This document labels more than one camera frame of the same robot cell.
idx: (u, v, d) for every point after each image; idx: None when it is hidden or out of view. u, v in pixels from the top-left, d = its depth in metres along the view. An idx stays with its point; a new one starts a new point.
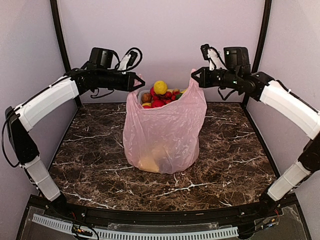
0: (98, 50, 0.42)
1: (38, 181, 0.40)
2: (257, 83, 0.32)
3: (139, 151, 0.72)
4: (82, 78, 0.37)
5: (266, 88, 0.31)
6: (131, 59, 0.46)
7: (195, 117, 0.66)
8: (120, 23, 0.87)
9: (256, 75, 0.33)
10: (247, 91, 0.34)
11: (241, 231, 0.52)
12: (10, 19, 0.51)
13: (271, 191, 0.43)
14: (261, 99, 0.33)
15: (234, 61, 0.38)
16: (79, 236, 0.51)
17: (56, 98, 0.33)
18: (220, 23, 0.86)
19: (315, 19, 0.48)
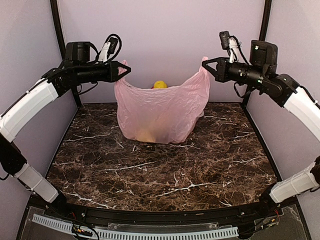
0: (72, 45, 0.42)
1: (33, 186, 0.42)
2: (285, 89, 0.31)
3: (135, 126, 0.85)
4: (59, 78, 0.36)
5: (292, 95, 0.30)
6: (112, 47, 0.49)
7: (194, 104, 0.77)
8: (120, 24, 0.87)
9: (284, 78, 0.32)
10: (272, 93, 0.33)
11: (241, 232, 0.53)
12: (10, 19, 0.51)
13: (274, 193, 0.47)
14: (284, 105, 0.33)
15: (261, 59, 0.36)
16: (79, 236, 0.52)
17: (36, 103, 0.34)
18: (220, 23, 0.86)
19: (315, 18, 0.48)
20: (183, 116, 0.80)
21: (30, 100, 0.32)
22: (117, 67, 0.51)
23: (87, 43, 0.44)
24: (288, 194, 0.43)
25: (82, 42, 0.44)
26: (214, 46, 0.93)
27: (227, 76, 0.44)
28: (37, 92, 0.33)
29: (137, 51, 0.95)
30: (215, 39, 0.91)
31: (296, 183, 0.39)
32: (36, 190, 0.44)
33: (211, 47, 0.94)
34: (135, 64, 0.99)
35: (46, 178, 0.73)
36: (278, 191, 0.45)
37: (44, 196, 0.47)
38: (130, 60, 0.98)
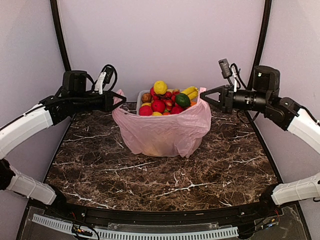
0: (70, 75, 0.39)
1: (29, 193, 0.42)
2: (287, 113, 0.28)
3: (137, 145, 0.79)
4: (56, 107, 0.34)
5: (295, 119, 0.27)
6: (107, 77, 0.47)
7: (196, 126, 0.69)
8: (120, 24, 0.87)
9: (285, 102, 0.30)
10: (276, 118, 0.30)
11: (241, 231, 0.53)
12: (10, 19, 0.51)
13: (275, 196, 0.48)
14: (288, 129, 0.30)
15: (265, 85, 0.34)
16: (79, 236, 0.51)
17: (30, 127, 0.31)
18: (220, 24, 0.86)
19: (315, 19, 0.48)
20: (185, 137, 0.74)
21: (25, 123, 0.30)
22: (112, 97, 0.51)
23: (85, 73, 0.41)
24: (289, 197, 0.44)
25: (79, 72, 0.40)
26: (214, 46, 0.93)
27: (233, 105, 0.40)
28: (34, 116, 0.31)
29: (137, 51, 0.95)
30: (214, 39, 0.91)
31: (301, 190, 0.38)
32: (34, 195, 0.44)
33: (211, 47, 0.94)
34: (135, 64, 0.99)
35: (46, 178, 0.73)
36: (281, 195, 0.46)
37: (43, 200, 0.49)
38: (130, 61, 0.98)
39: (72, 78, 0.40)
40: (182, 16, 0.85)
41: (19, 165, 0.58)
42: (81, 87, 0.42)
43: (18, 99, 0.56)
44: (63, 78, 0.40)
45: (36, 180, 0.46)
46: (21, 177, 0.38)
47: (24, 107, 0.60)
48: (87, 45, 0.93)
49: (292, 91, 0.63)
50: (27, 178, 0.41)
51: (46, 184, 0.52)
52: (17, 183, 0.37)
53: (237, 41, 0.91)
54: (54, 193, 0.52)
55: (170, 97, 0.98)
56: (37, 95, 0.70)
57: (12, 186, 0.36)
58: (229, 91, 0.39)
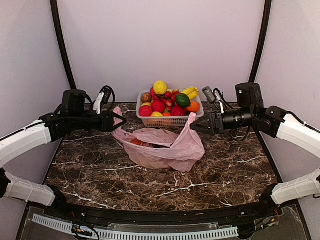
0: (69, 95, 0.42)
1: (26, 198, 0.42)
2: (273, 122, 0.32)
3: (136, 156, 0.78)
4: (56, 125, 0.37)
5: (282, 125, 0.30)
6: (105, 97, 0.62)
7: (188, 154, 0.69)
8: (120, 23, 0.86)
9: (270, 111, 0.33)
10: (264, 129, 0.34)
11: (241, 232, 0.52)
12: (10, 19, 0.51)
13: (275, 196, 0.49)
14: (278, 136, 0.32)
15: (247, 99, 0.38)
16: (79, 236, 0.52)
17: (29, 141, 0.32)
18: (220, 24, 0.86)
19: (315, 18, 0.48)
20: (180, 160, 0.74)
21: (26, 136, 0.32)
22: (110, 117, 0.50)
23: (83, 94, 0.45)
24: (290, 197, 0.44)
25: (79, 94, 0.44)
26: (214, 46, 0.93)
27: (225, 126, 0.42)
28: (35, 130, 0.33)
29: (137, 51, 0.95)
30: (214, 39, 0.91)
31: (300, 188, 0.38)
32: (33, 196, 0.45)
33: (211, 47, 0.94)
34: (135, 64, 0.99)
35: (46, 178, 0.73)
36: (280, 195, 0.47)
37: (43, 202, 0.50)
38: (130, 61, 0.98)
39: (72, 98, 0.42)
40: (182, 16, 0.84)
41: (18, 173, 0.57)
42: (79, 106, 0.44)
43: (18, 99, 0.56)
44: (63, 98, 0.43)
45: (31, 183, 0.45)
46: (17, 182, 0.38)
47: (24, 107, 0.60)
48: (87, 46, 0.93)
49: (293, 91, 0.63)
50: (22, 182, 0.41)
51: (45, 186, 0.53)
52: (13, 189, 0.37)
53: (237, 40, 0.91)
54: (53, 194, 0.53)
55: (170, 97, 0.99)
56: (37, 95, 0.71)
57: (9, 192, 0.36)
58: (216, 115, 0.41)
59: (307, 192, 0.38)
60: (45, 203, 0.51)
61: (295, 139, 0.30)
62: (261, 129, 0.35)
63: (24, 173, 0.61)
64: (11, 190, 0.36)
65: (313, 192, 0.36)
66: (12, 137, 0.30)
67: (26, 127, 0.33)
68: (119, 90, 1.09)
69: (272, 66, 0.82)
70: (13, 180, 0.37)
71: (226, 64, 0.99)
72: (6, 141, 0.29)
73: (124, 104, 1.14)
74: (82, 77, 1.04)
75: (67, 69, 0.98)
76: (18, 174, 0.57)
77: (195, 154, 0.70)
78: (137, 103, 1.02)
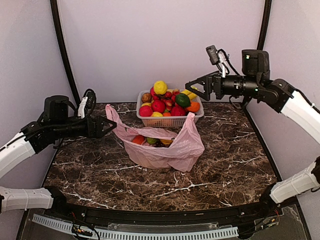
0: (50, 103, 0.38)
1: (23, 207, 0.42)
2: (281, 95, 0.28)
3: (136, 157, 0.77)
4: (38, 135, 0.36)
5: (289, 101, 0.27)
6: (89, 101, 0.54)
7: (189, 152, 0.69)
8: (120, 23, 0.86)
9: (279, 84, 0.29)
10: (269, 101, 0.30)
11: (241, 231, 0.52)
12: (10, 19, 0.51)
13: (274, 194, 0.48)
14: (282, 111, 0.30)
15: (254, 66, 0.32)
16: (79, 236, 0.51)
17: (13, 157, 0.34)
18: (220, 24, 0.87)
19: (315, 19, 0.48)
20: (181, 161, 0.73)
21: (7, 154, 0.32)
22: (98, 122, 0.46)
23: (66, 100, 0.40)
24: (289, 195, 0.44)
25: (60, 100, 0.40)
26: (214, 46, 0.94)
27: (223, 92, 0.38)
28: (14, 147, 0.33)
29: (137, 52, 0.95)
30: (214, 40, 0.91)
31: (296, 183, 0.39)
32: (33, 199, 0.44)
33: None
34: (135, 64, 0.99)
35: (46, 178, 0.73)
36: (280, 191, 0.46)
37: (43, 205, 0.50)
38: (130, 61, 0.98)
39: (53, 106, 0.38)
40: (182, 16, 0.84)
41: (15, 180, 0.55)
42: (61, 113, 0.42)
43: (18, 99, 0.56)
44: (44, 105, 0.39)
45: (26, 191, 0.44)
46: (11, 195, 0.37)
47: (23, 107, 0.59)
48: (87, 46, 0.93)
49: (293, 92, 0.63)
50: (18, 193, 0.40)
51: (42, 190, 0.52)
52: (8, 203, 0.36)
53: (237, 41, 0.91)
54: (52, 197, 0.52)
55: (170, 97, 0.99)
56: (37, 95, 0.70)
57: (4, 207, 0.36)
58: (217, 78, 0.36)
59: (303, 187, 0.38)
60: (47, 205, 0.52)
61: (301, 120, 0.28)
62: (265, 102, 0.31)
63: (20, 183, 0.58)
64: (5, 205, 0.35)
65: (310, 186, 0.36)
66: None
67: (7, 143, 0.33)
68: (119, 90, 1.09)
69: (272, 67, 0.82)
70: (7, 194, 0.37)
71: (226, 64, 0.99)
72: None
73: (124, 104, 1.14)
74: (82, 76, 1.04)
75: (67, 69, 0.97)
76: (15, 185, 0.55)
77: (195, 151, 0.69)
78: (137, 103, 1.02)
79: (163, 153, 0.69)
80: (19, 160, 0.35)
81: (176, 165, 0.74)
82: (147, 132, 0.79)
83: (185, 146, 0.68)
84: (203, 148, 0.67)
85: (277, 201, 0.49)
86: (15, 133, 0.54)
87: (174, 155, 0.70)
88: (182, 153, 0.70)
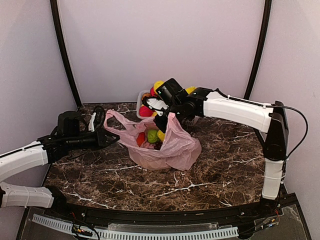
0: (64, 119, 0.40)
1: (24, 204, 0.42)
2: (195, 102, 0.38)
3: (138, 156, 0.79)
4: (53, 148, 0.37)
5: (205, 103, 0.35)
6: (97, 116, 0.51)
7: (179, 149, 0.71)
8: (120, 23, 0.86)
9: (193, 93, 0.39)
10: (189, 110, 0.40)
11: (241, 231, 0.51)
12: (10, 19, 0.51)
13: (265, 193, 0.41)
14: (209, 113, 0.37)
15: (167, 95, 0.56)
16: (79, 236, 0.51)
17: (27, 161, 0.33)
18: (220, 23, 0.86)
19: (314, 19, 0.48)
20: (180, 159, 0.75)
21: (24, 156, 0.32)
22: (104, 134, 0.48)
23: (78, 116, 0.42)
24: (276, 188, 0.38)
25: (73, 116, 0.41)
26: (214, 46, 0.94)
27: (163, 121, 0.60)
28: (33, 152, 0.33)
29: (137, 52, 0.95)
30: (214, 39, 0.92)
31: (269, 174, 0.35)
32: (34, 198, 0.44)
33: (211, 48, 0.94)
34: (135, 63, 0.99)
35: (46, 178, 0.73)
36: (263, 186, 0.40)
37: (43, 205, 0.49)
38: (130, 60, 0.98)
39: (67, 121, 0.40)
40: (182, 15, 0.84)
41: (15, 180, 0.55)
42: (74, 128, 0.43)
43: (18, 98, 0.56)
44: (58, 120, 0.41)
45: (27, 189, 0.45)
46: (12, 191, 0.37)
47: (23, 107, 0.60)
48: (87, 46, 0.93)
49: (294, 92, 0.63)
50: (18, 190, 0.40)
51: (42, 189, 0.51)
52: (9, 199, 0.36)
53: (237, 41, 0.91)
54: (52, 196, 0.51)
55: None
56: (36, 95, 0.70)
57: (4, 203, 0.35)
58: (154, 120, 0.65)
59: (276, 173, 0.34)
60: (48, 205, 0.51)
61: (226, 112, 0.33)
62: (190, 113, 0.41)
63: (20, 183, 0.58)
64: (7, 200, 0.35)
65: (280, 169, 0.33)
66: (9, 157, 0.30)
67: (25, 147, 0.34)
68: (119, 90, 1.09)
69: (272, 67, 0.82)
70: (8, 190, 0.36)
71: (226, 65, 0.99)
72: (5, 159, 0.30)
73: (124, 104, 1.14)
74: (82, 77, 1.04)
75: (66, 69, 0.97)
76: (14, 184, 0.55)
77: (186, 146, 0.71)
78: (137, 103, 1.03)
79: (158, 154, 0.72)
80: (28, 166, 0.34)
81: (176, 164, 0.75)
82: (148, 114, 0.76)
83: (176, 144, 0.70)
84: (192, 141, 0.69)
85: (273, 198, 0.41)
86: (14, 134, 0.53)
87: (169, 153, 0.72)
88: (176, 150, 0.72)
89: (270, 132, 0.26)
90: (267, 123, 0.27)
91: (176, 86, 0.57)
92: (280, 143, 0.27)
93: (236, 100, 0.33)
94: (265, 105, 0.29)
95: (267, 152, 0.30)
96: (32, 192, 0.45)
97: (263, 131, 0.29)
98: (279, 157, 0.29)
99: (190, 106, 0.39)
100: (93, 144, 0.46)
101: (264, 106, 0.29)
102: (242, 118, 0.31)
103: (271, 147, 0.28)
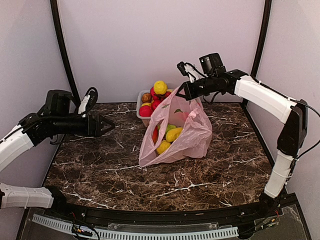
0: (53, 95, 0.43)
1: (23, 205, 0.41)
2: (230, 79, 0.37)
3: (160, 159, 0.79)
4: (36, 126, 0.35)
5: (238, 82, 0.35)
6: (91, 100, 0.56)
7: (197, 138, 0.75)
8: (120, 23, 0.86)
9: (230, 72, 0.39)
10: (222, 87, 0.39)
11: (241, 232, 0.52)
12: (10, 19, 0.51)
13: (267, 189, 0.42)
14: (236, 93, 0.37)
15: (209, 65, 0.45)
16: (79, 236, 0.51)
17: (11, 151, 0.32)
18: (220, 23, 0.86)
19: (314, 18, 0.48)
20: (199, 149, 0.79)
21: (4, 147, 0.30)
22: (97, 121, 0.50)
23: (68, 94, 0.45)
24: (279, 186, 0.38)
25: (63, 94, 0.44)
26: (214, 46, 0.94)
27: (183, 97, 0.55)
28: (12, 140, 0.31)
29: (137, 52, 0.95)
30: (215, 39, 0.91)
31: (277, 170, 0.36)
32: (33, 199, 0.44)
33: (211, 48, 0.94)
34: (135, 63, 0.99)
35: (46, 178, 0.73)
36: (268, 181, 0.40)
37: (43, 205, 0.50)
38: (130, 60, 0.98)
39: (56, 99, 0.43)
40: (182, 15, 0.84)
41: (14, 180, 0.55)
42: (63, 106, 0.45)
43: (18, 98, 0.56)
44: (46, 98, 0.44)
45: (27, 189, 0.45)
46: (11, 192, 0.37)
47: (23, 107, 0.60)
48: (87, 46, 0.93)
49: (294, 91, 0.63)
50: (18, 191, 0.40)
51: (43, 189, 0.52)
52: (8, 199, 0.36)
53: (237, 40, 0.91)
54: (52, 197, 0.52)
55: None
56: (36, 95, 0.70)
57: (4, 203, 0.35)
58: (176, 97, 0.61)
59: (283, 171, 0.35)
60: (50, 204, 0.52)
61: (253, 95, 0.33)
62: (221, 89, 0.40)
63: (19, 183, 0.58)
64: (6, 201, 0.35)
65: (287, 167, 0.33)
66: None
67: (5, 136, 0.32)
68: (119, 90, 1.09)
69: (272, 66, 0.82)
70: (7, 191, 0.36)
71: (226, 64, 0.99)
72: None
73: (124, 104, 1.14)
74: (82, 77, 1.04)
75: (66, 69, 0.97)
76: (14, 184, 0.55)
77: (203, 134, 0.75)
78: (137, 103, 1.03)
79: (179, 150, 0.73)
80: (15, 154, 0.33)
81: (193, 155, 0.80)
82: (160, 114, 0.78)
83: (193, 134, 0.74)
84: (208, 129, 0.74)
85: (273, 197, 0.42)
86: None
87: (188, 145, 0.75)
88: (193, 140, 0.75)
89: (288, 123, 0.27)
90: (287, 114, 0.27)
91: (219, 60, 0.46)
92: (294, 137, 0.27)
93: (266, 85, 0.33)
94: (290, 98, 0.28)
95: (281, 142, 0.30)
96: (32, 192, 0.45)
97: (282, 121, 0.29)
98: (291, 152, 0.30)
99: (224, 82, 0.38)
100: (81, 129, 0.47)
101: (289, 98, 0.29)
102: (266, 105, 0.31)
103: (286, 139, 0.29)
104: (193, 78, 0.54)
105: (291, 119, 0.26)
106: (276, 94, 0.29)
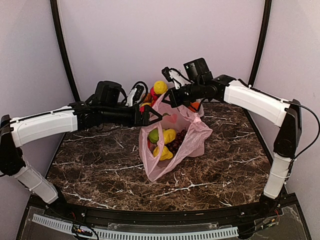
0: (103, 86, 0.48)
1: (31, 188, 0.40)
2: (218, 87, 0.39)
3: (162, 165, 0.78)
4: (84, 114, 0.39)
5: (228, 89, 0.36)
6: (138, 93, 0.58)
7: (200, 139, 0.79)
8: (120, 23, 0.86)
9: (217, 78, 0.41)
10: (210, 94, 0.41)
11: (241, 232, 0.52)
12: (10, 19, 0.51)
13: (267, 192, 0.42)
14: (227, 100, 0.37)
15: (193, 71, 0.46)
16: (79, 236, 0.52)
17: (55, 125, 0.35)
18: (220, 24, 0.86)
19: (314, 19, 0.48)
20: (200, 150, 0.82)
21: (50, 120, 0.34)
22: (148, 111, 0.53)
23: (118, 87, 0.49)
24: (278, 187, 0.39)
25: (114, 86, 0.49)
26: (214, 46, 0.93)
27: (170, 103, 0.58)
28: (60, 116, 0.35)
29: (137, 52, 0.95)
30: (215, 39, 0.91)
31: (275, 172, 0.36)
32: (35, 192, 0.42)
33: (211, 48, 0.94)
34: (135, 63, 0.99)
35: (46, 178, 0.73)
36: (267, 182, 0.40)
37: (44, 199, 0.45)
38: (130, 60, 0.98)
39: (107, 88, 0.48)
40: (182, 15, 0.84)
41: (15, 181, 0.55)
42: (112, 97, 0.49)
43: (18, 98, 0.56)
44: (97, 88, 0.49)
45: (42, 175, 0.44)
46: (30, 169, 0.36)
47: (23, 107, 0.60)
48: (87, 46, 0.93)
49: (294, 91, 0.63)
50: (35, 171, 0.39)
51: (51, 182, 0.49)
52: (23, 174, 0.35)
53: (237, 40, 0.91)
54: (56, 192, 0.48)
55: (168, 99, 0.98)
56: (36, 95, 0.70)
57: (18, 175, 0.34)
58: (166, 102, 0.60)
59: (281, 172, 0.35)
60: (50, 200, 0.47)
61: (245, 101, 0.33)
62: (210, 96, 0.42)
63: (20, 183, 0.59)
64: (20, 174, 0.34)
65: (286, 168, 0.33)
66: (34, 120, 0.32)
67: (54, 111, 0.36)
68: None
69: (272, 66, 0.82)
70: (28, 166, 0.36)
71: (226, 64, 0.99)
72: (30, 122, 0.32)
73: None
74: (82, 77, 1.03)
75: (66, 69, 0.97)
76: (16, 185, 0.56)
77: (205, 133, 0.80)
78: None
79: (189, 152, 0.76)
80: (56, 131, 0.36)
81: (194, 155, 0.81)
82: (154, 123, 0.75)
83: (196, 137, 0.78)
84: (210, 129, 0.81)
85: (274, 197, 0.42)
86: None
87: (193, 148, 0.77)
88: (197, 142, 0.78)
89: (284, 125, 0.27)
90: (282, 118, 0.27)
91: (205, 65, 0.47)
92: (291, 138, 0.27)
93: (258, 90, 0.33)
94: (282, 100, 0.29)
95: (277, 146, 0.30)
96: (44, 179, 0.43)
97: (277, 124, 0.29)
98: (289, 154, 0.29)
99: (212, 90, 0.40)
100: (127, 120, 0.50)
101: (281, 100, 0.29)
102: (259, 110, 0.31)
103: (283, 142, 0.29)
104: (178, 85, 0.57)
105: (287, 121, 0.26)
106: (268, 98, 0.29)
